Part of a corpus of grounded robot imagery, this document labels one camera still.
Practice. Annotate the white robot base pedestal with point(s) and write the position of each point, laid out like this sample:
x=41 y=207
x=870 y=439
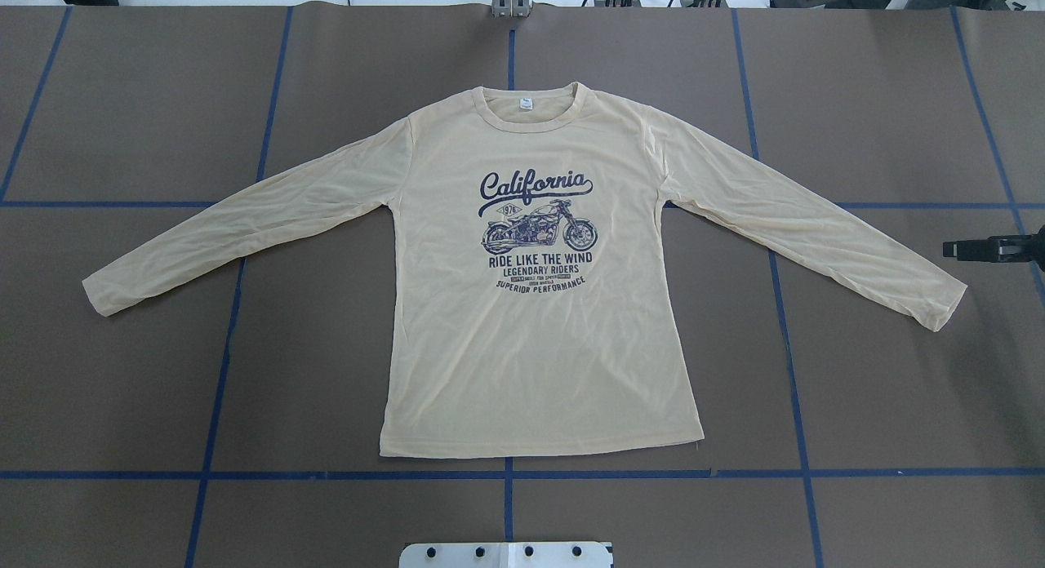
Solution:
x=509 y=554

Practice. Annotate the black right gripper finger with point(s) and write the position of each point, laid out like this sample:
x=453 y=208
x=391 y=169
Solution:
x=984 y=256
x=994 y=244

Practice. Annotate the cream long-sleeve graphic shirt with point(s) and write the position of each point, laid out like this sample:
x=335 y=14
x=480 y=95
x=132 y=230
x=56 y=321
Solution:
x=532 y=313

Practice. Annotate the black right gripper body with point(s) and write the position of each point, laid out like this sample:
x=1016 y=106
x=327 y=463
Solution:
x=998 y=248

